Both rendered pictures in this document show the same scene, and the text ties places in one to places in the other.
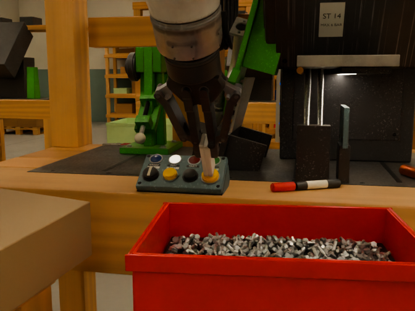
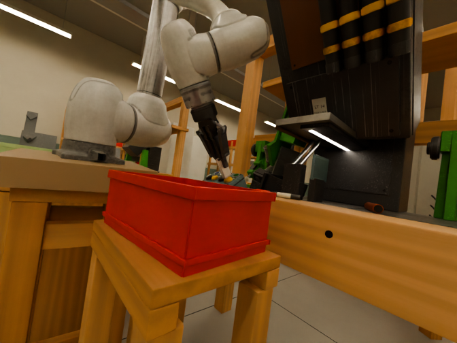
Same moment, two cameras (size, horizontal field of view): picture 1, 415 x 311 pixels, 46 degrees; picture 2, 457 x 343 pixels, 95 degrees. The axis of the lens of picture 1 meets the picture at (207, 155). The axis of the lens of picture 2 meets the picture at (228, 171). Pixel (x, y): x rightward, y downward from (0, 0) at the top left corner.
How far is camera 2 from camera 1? 52 cm
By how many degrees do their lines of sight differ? 38
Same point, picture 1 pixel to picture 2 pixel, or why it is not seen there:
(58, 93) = (235, 164)
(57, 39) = (239, 142)
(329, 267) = (151, 181)
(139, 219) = not seen: hidden behind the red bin
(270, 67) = (291, 139)
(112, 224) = not seen: hidden behind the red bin
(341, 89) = (348, 159)
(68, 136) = not seen: hidden behind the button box
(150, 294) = (111, 189)
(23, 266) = (102, 177)
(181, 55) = (188, 105)
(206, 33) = (194, 93)
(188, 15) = (183, 84)
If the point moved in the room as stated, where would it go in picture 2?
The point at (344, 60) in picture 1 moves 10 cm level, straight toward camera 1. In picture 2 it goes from (298, 119) to (275, 108)
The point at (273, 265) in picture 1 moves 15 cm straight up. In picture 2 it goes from (137, 177) to (149, 96)
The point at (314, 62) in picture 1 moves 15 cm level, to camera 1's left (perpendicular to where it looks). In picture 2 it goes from (283, 122) to (240, 124)
